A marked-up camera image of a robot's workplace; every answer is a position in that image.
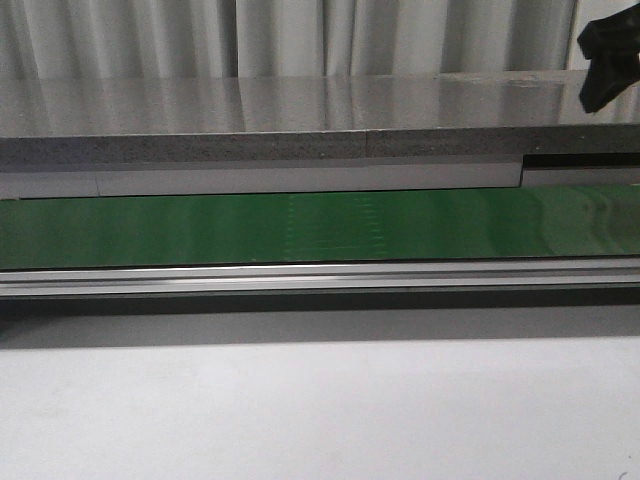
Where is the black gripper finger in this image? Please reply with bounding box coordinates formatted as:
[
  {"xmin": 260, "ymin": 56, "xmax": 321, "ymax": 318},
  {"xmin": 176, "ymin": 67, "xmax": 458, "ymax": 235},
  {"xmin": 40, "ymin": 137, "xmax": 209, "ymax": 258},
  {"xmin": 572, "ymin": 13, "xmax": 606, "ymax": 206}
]
[{"xmin": 577, "ymin": 4, "xmax": 639, "ymax": 113}]

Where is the white pleated curtain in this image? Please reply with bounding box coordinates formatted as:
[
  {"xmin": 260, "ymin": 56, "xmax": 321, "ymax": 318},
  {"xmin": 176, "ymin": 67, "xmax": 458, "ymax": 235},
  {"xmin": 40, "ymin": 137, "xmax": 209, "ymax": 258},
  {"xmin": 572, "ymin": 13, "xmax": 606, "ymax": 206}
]
[{"xmin": 0, "ymin": 0, "xmax": 640, "ymax": 81}]

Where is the green conveyor belt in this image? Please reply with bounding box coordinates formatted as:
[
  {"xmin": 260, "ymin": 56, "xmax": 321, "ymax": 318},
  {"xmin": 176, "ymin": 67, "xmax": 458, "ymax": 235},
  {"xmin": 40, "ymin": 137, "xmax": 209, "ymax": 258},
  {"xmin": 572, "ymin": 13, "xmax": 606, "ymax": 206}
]
[{"xmin": 1, "ymin": 185, "xmax": 639, "ymax": 270}]

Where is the grey conveyor back rail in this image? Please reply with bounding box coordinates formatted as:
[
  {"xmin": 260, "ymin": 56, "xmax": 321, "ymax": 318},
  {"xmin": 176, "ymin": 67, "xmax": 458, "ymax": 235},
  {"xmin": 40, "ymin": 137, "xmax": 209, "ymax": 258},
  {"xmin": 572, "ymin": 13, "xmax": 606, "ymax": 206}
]
[{"xmin": 1, "ymin": 153, "xmax": 639, "ymax": 199}]

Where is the aluminium conveyor front rail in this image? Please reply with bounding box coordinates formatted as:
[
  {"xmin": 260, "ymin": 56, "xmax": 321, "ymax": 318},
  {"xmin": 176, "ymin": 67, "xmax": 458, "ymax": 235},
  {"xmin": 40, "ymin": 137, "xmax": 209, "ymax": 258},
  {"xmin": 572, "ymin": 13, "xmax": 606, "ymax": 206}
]
[{"xmin": 1, "ymin": 257, "xmax": 639, "ymax": 300}]

